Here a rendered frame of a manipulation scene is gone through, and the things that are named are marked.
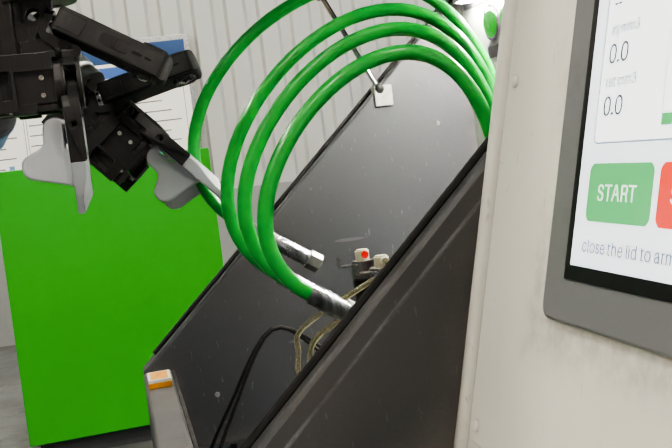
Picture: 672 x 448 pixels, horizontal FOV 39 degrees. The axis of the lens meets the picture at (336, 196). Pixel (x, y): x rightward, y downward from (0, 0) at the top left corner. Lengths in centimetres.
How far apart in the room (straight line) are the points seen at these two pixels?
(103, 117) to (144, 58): 19
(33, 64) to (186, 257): 350
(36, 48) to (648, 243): 60
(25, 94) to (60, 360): 356
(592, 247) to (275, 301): 87
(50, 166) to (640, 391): 58
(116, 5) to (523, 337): 717
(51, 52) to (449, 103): 72
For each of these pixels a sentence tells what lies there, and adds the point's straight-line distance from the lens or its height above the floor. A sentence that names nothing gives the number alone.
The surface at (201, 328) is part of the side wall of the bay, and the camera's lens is 138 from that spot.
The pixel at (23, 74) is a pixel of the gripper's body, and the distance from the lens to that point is 90.
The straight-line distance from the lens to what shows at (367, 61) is 83.
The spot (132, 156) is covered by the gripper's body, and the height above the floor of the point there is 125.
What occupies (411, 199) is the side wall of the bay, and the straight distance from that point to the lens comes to 143.
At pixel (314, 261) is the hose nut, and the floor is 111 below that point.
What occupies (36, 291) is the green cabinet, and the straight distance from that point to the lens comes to 438.
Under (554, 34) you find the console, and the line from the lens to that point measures 67.
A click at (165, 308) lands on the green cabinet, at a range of 439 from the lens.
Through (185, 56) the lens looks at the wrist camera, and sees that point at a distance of 107.
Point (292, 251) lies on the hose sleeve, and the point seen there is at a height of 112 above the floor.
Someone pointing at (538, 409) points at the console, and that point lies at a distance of 63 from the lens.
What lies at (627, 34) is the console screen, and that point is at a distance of 57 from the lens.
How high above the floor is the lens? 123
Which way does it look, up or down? 3 degrees down
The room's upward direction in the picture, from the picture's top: 7 degrees counter-clockwise
